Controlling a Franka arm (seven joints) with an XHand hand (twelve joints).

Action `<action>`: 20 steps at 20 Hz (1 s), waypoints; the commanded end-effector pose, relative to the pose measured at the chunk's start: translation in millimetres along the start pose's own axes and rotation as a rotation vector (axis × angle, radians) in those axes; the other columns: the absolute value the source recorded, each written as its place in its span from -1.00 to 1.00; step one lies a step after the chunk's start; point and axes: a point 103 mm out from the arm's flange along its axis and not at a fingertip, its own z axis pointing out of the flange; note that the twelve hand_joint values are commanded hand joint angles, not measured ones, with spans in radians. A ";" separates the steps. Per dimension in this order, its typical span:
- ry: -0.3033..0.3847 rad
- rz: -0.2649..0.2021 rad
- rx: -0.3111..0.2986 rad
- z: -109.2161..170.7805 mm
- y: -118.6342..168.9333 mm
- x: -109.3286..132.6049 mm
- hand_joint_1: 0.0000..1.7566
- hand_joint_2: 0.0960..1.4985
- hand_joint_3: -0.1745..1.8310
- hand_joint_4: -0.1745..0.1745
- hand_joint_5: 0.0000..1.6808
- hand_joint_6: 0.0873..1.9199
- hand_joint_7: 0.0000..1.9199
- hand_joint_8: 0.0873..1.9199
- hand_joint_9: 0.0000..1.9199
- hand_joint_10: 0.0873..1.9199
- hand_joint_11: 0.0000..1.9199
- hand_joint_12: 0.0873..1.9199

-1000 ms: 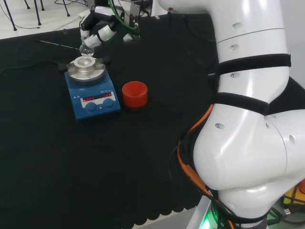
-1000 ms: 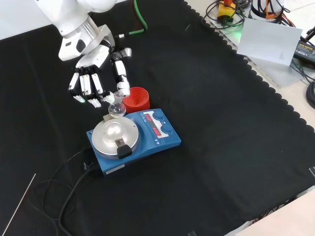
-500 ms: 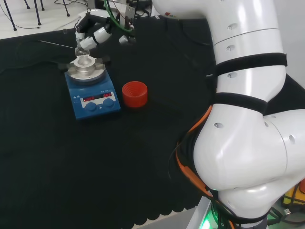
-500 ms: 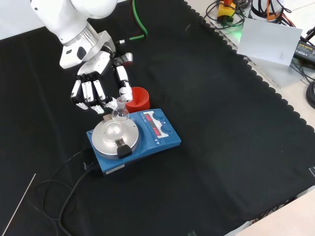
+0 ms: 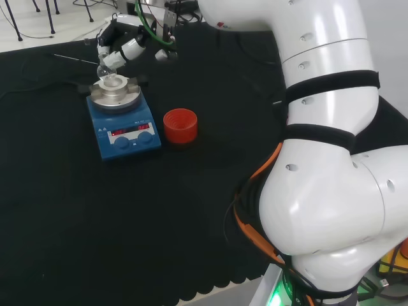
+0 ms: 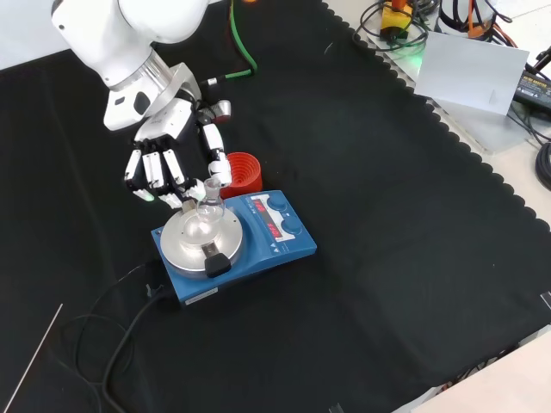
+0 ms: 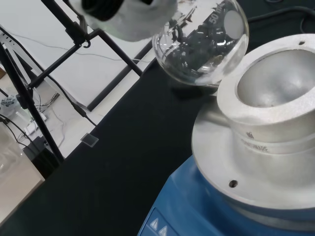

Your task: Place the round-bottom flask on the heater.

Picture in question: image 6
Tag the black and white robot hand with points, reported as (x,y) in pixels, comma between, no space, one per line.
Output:
(165,125)

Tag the clear round-bottom glass flask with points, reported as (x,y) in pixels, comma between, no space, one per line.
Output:
(211,215)

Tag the orange ribbed flask stand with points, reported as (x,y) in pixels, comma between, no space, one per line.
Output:
(247,178)

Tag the blue heater with steel plate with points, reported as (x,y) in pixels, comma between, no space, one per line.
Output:
(258,262)

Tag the yellow stop button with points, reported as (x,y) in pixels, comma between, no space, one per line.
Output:
(394,19)

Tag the black bench cloth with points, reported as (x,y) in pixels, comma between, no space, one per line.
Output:
(387,258)

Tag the thin glass rod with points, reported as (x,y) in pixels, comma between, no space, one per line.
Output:
(34,357)

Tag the grey metal plate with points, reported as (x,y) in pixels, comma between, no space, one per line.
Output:
(482,125)

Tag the black power adapter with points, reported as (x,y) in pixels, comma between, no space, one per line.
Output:
(534,88)

